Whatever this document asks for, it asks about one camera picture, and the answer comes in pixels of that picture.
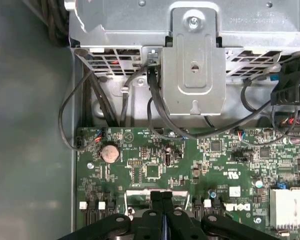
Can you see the metal disk bay cage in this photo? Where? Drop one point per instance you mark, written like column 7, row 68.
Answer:
column 195, row 87

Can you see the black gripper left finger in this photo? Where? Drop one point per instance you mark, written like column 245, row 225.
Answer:
column 155, row 225

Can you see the round coin battery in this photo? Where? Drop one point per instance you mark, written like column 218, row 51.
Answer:
column 109, row 153

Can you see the silver finned heatsink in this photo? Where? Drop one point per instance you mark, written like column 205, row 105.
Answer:
column 290, row 210

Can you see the open PC case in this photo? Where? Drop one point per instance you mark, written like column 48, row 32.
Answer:
column 27, row 125

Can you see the black plastic bracket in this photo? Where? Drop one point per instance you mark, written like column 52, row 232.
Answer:
column 290, row 87

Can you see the green motherboard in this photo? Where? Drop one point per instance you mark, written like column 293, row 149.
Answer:
column 215, row 170

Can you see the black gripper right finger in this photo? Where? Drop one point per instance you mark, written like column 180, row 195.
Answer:
column 177, row 225

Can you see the RAM slot white clips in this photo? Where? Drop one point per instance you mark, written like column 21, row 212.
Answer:
column 83, row 205
column 101, row 205
column 207, row 203

